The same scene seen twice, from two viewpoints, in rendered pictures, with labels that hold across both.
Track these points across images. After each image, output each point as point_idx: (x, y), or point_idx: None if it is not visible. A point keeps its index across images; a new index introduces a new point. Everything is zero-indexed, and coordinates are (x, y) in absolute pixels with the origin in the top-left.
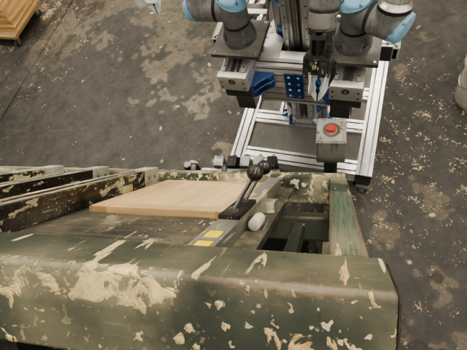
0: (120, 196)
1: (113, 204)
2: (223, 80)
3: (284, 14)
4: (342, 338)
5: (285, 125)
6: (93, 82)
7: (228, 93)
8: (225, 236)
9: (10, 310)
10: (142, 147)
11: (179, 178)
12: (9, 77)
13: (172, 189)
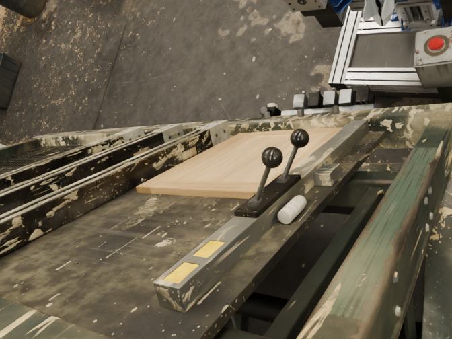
0: (173, 169)
1: (159, 183)
2: (291, 2)
3: None
4: None
5: (396, 33)
6: (183, 19)
7: (304, 14)
8: (220, 253)
9: None
10: (236, 83)
11: (251, 130)
12: (111, 29)
13: (235, 149)
